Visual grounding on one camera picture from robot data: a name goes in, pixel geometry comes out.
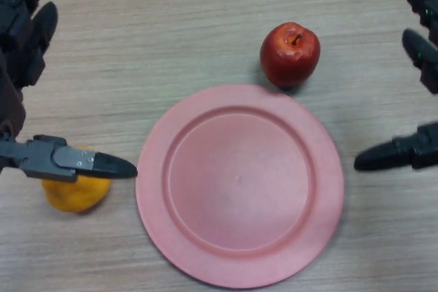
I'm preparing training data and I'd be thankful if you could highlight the orange citrus fruit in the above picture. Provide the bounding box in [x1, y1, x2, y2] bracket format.
[41, 146, 112, 213]

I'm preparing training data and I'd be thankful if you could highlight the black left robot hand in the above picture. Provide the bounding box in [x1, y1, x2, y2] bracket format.
[0, 0, 138, 183]

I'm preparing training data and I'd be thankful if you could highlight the red apple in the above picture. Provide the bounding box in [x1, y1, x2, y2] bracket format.
[259, 22, 322, 88]

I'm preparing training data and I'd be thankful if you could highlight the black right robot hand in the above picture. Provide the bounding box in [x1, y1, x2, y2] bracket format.
[354, 0, 438, 172]

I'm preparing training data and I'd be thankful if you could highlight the pink round plastic plate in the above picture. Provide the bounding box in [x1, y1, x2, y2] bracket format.
[135, 83, 345, 289]

